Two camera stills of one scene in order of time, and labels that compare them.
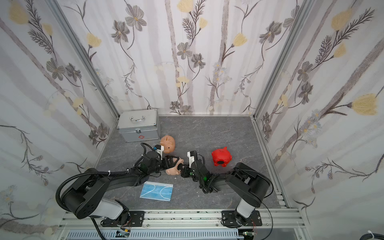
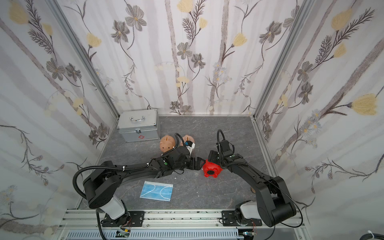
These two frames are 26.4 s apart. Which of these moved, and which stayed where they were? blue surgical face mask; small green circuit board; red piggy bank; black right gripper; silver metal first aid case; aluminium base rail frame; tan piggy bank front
Moved: red piggy bank; black right gripper
Stayed: tan piggy bank front; blue surgical face mask; silver metal first aid case; small green circuit board; aluminium base rail frame
